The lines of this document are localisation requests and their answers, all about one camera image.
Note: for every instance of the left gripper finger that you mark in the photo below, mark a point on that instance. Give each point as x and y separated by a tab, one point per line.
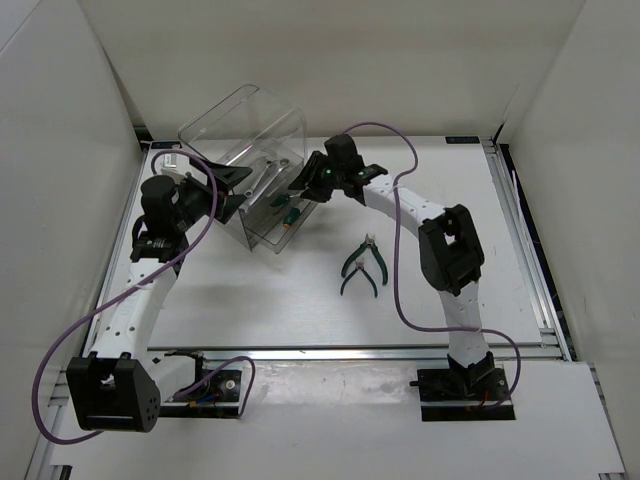
226	177
231	203

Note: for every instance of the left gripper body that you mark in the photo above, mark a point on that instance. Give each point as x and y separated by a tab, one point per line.
196	201

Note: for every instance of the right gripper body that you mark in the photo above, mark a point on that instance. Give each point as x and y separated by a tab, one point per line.
326	179

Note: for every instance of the large ratchet wrench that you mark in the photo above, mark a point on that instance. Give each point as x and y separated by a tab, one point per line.
263	180

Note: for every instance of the green stubby screwdriver orange cap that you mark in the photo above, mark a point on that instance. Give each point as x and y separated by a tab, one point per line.
291	218

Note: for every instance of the small ratchet wrench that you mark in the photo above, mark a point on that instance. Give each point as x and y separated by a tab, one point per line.
268	167

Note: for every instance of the clear plastic drawer organizer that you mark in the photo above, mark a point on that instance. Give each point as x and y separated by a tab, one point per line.
254	128

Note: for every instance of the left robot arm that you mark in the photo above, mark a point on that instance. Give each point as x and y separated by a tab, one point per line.
117	386

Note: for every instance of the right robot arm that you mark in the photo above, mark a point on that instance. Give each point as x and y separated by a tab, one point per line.
450	253

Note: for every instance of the green handled cutting pliers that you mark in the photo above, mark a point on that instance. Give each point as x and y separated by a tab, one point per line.
368	247

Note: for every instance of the green handled small pliers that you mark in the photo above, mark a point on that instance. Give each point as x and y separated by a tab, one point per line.
359	277

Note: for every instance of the aluminium front rail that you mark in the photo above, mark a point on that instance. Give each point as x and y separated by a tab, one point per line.
540	351

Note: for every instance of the aluminium rail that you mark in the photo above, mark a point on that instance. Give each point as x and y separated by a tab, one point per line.
540	351
545	303

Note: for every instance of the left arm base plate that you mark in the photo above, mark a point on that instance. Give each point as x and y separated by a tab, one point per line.
192	387

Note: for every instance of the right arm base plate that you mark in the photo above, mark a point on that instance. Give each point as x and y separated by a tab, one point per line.
444	398

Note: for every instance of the aluminium right rail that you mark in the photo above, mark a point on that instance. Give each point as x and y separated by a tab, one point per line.
545	303

